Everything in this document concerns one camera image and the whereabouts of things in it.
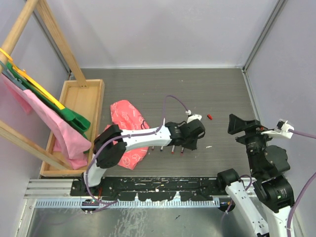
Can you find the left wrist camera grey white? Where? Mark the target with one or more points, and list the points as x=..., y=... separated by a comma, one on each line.
x=193, y=117

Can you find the wooden rack base tray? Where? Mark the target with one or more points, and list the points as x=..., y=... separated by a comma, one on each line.
x=86, y=101

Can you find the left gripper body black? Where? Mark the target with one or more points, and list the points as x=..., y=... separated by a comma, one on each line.
x=191, y=143

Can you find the green garment on hanger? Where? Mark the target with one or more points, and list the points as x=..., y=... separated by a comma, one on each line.
x=75, y=120

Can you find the pink garment on hanger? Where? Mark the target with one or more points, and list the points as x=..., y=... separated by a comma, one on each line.
x=70, y=143

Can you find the yellow hanger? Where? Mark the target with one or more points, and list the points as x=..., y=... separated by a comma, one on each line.
x=33, y=82

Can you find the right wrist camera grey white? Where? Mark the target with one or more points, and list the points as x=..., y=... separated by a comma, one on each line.
x=283, y=129

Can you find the slotted cable duct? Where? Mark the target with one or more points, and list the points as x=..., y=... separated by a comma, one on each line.
x=81, y=203

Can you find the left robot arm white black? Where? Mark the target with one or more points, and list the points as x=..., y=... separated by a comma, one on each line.
x=109, y=147

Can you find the aluminium rail front edge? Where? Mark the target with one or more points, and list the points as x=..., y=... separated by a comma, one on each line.
x=48, y=188

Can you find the wooden clothes rack frame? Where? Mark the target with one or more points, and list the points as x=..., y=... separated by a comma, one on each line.
x=8, y=46

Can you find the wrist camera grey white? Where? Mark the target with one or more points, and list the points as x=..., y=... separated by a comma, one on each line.
x=283, y=129
x=193, y=117

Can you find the aluminium corner profile right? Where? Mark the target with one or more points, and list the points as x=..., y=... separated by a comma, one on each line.
x=264, y=32

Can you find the aluminium corner profile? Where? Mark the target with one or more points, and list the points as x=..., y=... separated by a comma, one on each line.
x=264, y=32
x=52, y=43

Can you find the grey-blue hanger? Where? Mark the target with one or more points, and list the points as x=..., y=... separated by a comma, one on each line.
x=10, y=76

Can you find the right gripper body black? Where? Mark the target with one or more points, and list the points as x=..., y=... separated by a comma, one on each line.
x=253, y=135

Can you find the coral patterned cloth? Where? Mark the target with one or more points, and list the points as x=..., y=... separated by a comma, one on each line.
x=126, y=116

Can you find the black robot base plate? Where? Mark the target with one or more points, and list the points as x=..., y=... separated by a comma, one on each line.
x=158, y=188

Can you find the aluminium corner profile left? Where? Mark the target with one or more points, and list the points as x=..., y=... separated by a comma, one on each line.
x=52, y=43

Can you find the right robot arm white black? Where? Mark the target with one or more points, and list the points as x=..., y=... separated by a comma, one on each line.
x=267, y=163

